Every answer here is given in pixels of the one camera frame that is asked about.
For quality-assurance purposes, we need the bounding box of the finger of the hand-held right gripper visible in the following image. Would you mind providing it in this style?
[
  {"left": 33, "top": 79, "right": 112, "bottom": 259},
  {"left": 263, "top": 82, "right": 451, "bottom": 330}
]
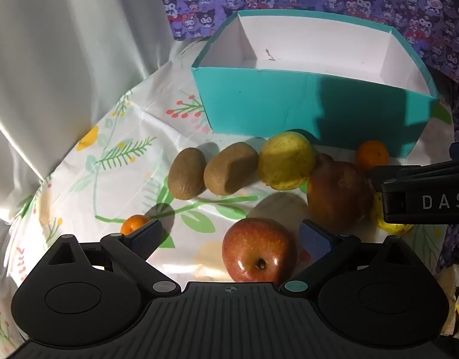
[{"left": 370, "top": 162, "right": 459, "bottom": 194}]

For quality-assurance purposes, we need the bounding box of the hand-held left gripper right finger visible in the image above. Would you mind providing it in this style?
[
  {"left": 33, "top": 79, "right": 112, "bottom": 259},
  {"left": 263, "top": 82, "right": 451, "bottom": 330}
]
[{"left": 280, "top": 220, "right": 424, "bottom": 300}]

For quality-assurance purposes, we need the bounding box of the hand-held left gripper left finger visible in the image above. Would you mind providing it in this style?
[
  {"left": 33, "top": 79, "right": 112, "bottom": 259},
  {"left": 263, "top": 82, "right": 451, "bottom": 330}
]
[{"left": 39, "top": 220, "right": 179, "bottom": 300}]

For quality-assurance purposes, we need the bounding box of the red apple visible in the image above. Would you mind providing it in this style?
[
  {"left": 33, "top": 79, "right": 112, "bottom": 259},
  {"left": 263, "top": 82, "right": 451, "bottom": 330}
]
[{"left": 222, "top": 217, "right": 298, "bottom": 283}]

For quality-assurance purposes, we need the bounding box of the brown kiwi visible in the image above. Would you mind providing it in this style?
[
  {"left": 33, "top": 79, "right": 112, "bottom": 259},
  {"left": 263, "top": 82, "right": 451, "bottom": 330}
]
[
  {"left": 168, "top": 147, "right": 207, "bottom": 200},
  {"left": 203, "top": 142, "right": 259, "bottom": 196}
]

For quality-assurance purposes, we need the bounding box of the teal cardboard box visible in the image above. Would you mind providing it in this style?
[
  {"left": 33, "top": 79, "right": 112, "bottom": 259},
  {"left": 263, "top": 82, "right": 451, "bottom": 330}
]
[{"left": 191, "top": 11, "right": 440, "bottom": 158}]

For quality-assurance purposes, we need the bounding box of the small orange mandarin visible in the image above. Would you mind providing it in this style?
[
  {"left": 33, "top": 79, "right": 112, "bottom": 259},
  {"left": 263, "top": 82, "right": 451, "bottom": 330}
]
[
  {"left": 121, "top": 215, "right": 150, "bottom": 236},
  {"left": 356, "top": 140, "right": 390, "bottom": 173}
]

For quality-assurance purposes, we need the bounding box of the yellow lemon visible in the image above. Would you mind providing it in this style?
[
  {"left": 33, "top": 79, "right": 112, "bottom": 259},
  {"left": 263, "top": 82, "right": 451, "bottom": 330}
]
[{"left": 370, "top": 194, "right": 415, "bottom": 235}]

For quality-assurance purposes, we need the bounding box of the red-brown pear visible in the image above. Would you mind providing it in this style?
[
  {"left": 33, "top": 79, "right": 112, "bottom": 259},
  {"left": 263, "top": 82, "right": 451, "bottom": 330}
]
[{"left": 307, "top": 153, "right": 374, "bottom": 229}]

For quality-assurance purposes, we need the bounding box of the floral white tablecloth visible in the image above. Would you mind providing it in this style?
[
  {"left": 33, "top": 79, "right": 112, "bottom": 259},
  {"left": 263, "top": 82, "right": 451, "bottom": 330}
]
[{"left": 0, "top": 37, "right": 456, "bottom": 348}]

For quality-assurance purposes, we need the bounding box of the yellow-green apple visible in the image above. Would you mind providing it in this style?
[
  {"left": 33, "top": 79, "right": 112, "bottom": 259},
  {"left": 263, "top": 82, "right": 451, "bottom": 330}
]
[{"left": 258, "top": 132, "right": 315, "bottom": 191}]

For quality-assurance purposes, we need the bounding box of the white curtain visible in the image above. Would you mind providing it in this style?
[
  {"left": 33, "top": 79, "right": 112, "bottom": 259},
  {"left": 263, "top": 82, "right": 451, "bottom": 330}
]
[{"left": 0, "top": 0, "right": 215, "bottom": 227}]

